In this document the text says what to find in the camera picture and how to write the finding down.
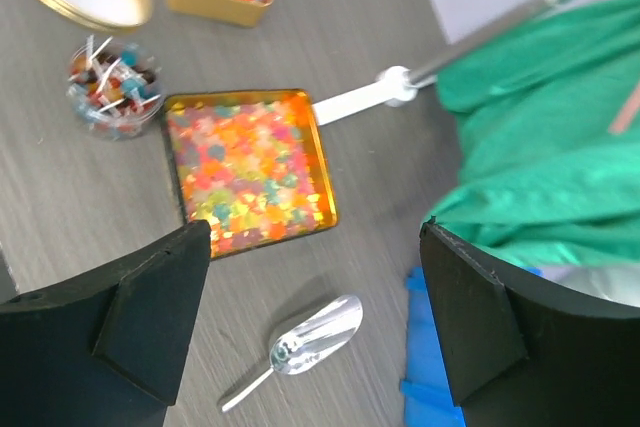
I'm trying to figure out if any green cloth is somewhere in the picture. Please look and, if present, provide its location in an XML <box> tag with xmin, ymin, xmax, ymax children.
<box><xmin>429</xmin><ymin>0</ymin><xmax>639</xmax><ymax>267</ymax></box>

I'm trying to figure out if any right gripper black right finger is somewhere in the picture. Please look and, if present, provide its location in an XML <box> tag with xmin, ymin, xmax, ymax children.
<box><xmin>420</xmin><ymin>220</ymin><xmax>639</xmax><ymax>426</ymax></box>

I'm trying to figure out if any clear glass jar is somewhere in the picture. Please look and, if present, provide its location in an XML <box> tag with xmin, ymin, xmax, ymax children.
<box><xmin>66</xmin><ymin>35</ymin><xmax>164</xmax><ymax>140</ymax></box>

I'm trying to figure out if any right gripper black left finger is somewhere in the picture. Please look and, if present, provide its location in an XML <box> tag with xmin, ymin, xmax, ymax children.
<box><xmin>1</xmin><ymin>221</ymin><xmax>210</xmax><ymax>426</ymax></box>

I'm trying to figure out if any white clothes rack stand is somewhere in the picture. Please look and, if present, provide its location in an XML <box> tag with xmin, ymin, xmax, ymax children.
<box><xmin>310</xmin><ymin>0</ymin><xmax>640</xmax><ymax>127</ymax></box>

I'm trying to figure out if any silver metal scoop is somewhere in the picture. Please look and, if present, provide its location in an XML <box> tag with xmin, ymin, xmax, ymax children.
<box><xmin>219</xmin><ymin>294</ymin><xmax>364</xmax><ymax>413</ymax></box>

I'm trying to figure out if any blue plastic bin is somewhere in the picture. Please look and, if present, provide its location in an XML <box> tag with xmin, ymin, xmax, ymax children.
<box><xmin>400</xmin><ymin>253</ymin><xmax>544</xmax><ymax>426</ymax></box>

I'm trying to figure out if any white cloth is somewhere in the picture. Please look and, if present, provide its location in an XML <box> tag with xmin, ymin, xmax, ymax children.
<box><xmin>539</xmin><ymin>263</ymin><xmax>640</xmax><ymax>307</ymax></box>

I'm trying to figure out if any gold tin of gummy candies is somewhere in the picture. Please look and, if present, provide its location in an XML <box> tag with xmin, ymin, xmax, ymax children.
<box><xmin>161</xmin><ymin>89</ymin><xmax>338</xmax><ymax>259</ymax></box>

